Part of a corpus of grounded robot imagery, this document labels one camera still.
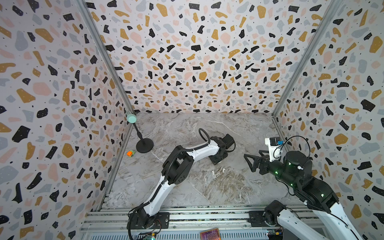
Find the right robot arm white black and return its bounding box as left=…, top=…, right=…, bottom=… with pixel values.
left=244, top=151, right=362, bottom=240

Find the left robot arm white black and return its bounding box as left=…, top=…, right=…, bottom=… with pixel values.
left=127, top=134, right=236, bottom=231

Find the green microphone on black stand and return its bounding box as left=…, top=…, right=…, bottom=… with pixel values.
left=127, top=114, right=154, bottom=154

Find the pink circuit board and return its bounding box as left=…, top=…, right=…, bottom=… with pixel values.
left=200, top=228, right=221, bottom=240

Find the small orange green toy car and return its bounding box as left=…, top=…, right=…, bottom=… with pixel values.
left=127, top=151, right=136, bottom=157

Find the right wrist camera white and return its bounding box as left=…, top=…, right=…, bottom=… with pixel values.
left=265, top=137, right=284, bottom=162

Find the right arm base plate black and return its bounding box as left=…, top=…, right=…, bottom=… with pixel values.
left=247, top=211, right=281, bottom=228

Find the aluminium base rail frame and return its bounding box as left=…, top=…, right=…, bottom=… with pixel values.
left=80, top=205, right=340, bottom=240

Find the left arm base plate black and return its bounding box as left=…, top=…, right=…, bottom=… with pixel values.
left=127, top=210, right=170, bottom=230

